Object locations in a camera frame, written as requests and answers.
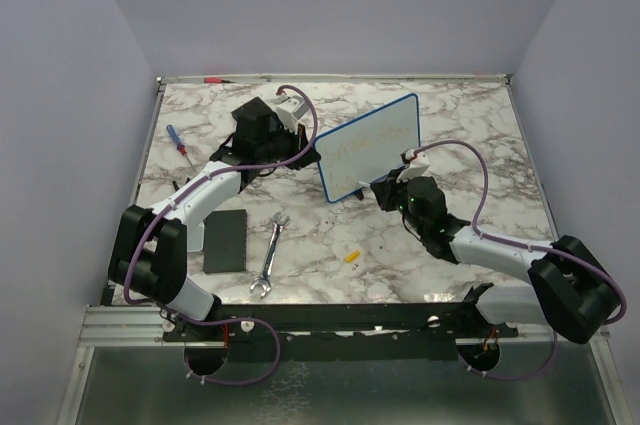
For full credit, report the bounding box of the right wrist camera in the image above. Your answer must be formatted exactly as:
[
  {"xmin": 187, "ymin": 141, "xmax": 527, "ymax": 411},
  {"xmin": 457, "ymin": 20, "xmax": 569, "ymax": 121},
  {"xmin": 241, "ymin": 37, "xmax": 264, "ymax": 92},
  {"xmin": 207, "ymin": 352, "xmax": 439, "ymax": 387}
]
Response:
[{"xmin": 396, "ymin": 149, "xmax": 430, "ymax": 183}]

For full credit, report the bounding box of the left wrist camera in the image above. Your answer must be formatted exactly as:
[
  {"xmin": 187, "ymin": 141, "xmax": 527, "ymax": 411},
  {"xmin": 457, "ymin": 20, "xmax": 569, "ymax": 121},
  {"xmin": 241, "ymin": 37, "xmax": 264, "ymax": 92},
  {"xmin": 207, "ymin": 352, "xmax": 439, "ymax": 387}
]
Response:
[{"xmin": 275, "ymin": 97, "xmax": 309, "ymax": 133}]

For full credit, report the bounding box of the blue framed whiteboard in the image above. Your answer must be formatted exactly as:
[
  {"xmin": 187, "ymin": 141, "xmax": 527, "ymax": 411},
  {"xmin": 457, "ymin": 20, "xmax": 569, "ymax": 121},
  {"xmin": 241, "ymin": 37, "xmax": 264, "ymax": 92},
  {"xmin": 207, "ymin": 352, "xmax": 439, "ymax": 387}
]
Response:
[{"xmin": 315, "ymin": 93, "xmax": 421, "ymax": 203}]

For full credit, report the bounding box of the red marker on rail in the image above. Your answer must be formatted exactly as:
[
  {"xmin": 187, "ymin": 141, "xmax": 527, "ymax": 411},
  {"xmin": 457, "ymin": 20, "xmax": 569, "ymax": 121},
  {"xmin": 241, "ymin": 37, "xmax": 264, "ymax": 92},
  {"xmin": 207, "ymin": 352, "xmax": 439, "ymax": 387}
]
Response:
[{"xmin": 203, "ymin": 77, "xmax": 235, "ymax": 84}]

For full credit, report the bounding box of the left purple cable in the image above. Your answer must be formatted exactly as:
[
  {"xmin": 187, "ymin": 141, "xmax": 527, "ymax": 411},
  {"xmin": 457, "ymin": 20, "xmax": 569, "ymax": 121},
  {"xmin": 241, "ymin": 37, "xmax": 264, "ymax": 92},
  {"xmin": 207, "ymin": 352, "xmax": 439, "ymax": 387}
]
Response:
[{"xmin": 123, "ymin": 84, "xmax": 319, "ymax": 389}]

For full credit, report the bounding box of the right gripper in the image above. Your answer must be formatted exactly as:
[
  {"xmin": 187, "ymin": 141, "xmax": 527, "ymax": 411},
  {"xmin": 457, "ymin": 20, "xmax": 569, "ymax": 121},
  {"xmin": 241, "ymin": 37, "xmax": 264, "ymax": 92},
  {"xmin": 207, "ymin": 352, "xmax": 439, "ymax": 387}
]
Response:
[{"xmin": 373, "ymin": 167, "xmax": 428, "ymax": 235}]

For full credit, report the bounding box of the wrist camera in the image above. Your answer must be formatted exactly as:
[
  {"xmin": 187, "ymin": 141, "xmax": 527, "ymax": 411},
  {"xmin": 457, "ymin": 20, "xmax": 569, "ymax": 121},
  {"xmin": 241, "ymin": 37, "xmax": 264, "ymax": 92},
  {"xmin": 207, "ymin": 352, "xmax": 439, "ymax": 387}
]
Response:
[
  {"xmin": 275, "ymin": 97, "xmax": 309, "ymax": 133},
  {"xmin": 396, "ymin": 149, "xmax": 430, "ymax": 183}
]

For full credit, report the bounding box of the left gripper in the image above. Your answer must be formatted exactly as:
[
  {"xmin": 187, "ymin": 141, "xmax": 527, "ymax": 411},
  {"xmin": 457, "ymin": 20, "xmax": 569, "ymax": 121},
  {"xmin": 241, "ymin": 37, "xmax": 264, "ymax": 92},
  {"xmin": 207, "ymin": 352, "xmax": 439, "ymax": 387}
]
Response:
[{"xmin": 258, "ymin": 120, "xmax": 321, "ymax": 171}]

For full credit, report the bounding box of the black rectangular box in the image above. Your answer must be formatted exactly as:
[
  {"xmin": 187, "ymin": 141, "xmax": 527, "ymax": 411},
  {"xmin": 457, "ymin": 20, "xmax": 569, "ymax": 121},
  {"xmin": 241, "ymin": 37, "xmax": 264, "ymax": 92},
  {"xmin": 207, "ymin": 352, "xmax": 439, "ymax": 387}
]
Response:
[{"xmin": 203, "ymin": 209, "xmax": 247, "ymax": 275}]

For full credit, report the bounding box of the purple cable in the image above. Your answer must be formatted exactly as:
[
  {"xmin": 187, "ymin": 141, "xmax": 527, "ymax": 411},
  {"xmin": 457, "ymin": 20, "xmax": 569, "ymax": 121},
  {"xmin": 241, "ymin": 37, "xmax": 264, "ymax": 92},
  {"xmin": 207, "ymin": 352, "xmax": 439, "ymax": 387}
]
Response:
[
  {"xmin": 123, "ymin": 84, "xmax": 319, "ymax": 389},
  {"xmin": 417, "ymin": 139, "xmax": 628, "ymax": 381}
]

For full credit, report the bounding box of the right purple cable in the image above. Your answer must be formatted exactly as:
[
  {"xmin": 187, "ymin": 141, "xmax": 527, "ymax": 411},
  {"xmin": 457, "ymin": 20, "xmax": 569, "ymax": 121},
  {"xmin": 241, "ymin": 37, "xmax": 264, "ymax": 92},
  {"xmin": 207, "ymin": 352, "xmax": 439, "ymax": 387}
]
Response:
[{"xmin": 417, "ymin": 139, "xmax": 628, "ymax": 381}]

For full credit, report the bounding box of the blue red screwdriver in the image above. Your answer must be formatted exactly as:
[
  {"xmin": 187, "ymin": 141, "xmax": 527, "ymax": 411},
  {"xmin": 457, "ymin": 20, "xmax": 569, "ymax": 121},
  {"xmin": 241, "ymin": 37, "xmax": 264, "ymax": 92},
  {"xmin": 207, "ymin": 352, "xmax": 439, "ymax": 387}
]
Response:
[{"xmin": 166, "ymin": 125, "xmax": 193, "ymax": 167}]

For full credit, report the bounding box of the silver open-end wrench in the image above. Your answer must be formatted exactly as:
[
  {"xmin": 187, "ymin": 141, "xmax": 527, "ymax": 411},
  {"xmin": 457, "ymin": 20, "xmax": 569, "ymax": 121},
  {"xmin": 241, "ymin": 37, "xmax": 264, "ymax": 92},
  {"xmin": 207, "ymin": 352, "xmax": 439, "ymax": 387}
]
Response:
[{"xmin": 250, "ymin": 212, "xmax": 289, "ymax": 299}]

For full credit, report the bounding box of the small white container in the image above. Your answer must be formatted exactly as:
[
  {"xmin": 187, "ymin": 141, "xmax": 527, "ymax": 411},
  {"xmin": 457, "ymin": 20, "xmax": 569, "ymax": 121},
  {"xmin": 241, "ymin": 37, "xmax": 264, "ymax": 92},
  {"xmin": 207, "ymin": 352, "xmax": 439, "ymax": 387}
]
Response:
[{"xmin": 187, "ymin": 222, "xmax": 206, "ymax": 253}]

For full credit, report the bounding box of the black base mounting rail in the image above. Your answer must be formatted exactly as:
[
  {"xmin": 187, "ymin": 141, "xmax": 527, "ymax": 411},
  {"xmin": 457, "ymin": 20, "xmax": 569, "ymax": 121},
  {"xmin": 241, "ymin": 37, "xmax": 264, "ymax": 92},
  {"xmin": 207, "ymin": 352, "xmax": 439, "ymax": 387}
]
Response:
[{"xmin": 160, "ymin": 300, "xmax": 517, "ymax": 363}]

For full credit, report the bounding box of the yellow marker cap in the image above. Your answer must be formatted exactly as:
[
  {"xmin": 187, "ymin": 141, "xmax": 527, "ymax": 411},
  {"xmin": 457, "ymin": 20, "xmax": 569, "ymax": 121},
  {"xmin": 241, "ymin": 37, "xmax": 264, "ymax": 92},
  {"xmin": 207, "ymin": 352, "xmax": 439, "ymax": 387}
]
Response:
[{"xmin": 345, "ymin": 250, "xmax": 361, "ymax": 263}]

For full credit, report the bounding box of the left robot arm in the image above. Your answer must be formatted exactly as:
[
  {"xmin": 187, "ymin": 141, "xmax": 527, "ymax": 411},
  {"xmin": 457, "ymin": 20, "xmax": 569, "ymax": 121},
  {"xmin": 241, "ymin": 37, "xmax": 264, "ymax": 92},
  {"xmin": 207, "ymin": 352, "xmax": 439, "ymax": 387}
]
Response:
[{"xmin": 108, "ymin": 86, "xmax": 320, "ymax": 340}]

